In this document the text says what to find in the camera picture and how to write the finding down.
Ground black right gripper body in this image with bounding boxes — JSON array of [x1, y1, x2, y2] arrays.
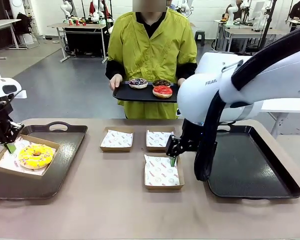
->
[[181, 119, 204, 152]]

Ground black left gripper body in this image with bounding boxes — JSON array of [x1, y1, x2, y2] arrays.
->
[[0, 96, 15, 126]]

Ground brown cardboard box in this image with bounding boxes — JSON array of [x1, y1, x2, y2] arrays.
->
[[145, 128, 178, 153], [0, 134, 61, 178], [99, 126, 135, 153], [143, 153, 186, 190]]

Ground white printed paper liner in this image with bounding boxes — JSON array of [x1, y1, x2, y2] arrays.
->
[[0, 136, 57, 175], [144, 154, 181, 187], [100, 129, 134, 148], [146, 130, 175, 148]]

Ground yellow sprinkled donut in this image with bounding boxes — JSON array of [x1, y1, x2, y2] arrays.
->
[[17, 144, 55, 169]]

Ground red glazed donut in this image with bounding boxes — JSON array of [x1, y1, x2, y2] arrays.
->
[[152, 85, 174, 99]]

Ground purple sprinkled donut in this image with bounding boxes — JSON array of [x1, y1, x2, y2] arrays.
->
[[128, 77, 149, 90]]

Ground person right forearm black sleeve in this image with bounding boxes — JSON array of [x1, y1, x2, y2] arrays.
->
[[104, 59, 127, 80]]

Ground person left forearm black sleeve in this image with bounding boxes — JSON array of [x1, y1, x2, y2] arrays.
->
[[176, 62, 198, 81]]

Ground person right hand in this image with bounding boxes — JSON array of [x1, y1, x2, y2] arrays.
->
[[109, 73, 123, 92]]

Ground chocolate sprinkled donut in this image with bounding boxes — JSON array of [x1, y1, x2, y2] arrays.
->
[[152, 79, 171, 88]]

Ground person body green smock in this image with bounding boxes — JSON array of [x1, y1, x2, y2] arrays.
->
[[107, 0, 198, 120]]

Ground white desk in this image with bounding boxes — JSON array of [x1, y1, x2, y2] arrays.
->
[[0, 19, 22, 60]]

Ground grey stool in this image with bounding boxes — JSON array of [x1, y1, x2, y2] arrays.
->
[[194, 30, 206, 47]]

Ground black cabinet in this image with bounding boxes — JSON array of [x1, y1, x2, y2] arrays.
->
[[64, 31, 106, 55]]

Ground wooden top table white legs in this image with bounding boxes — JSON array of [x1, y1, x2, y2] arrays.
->
[[46, 22, 108, 63]]

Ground grey work table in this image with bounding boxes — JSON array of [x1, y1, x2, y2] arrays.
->
[[223, 27, 288, 55]]

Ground black stand pole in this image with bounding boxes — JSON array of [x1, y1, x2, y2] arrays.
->
[[263, 0, 277, 32]]

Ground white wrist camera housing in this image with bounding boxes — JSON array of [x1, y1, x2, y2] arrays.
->
[[0, 77, 23, 98]]

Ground dark brown handled serving tray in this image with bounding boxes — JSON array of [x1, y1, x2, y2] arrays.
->
[[0, 121, 89, 201]]

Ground black handled serving tray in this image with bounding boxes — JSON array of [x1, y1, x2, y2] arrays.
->
[[204, 124, 300, 200]]

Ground thick black cable hose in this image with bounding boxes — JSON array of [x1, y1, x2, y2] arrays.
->
[[193, 23, 300, 183]]

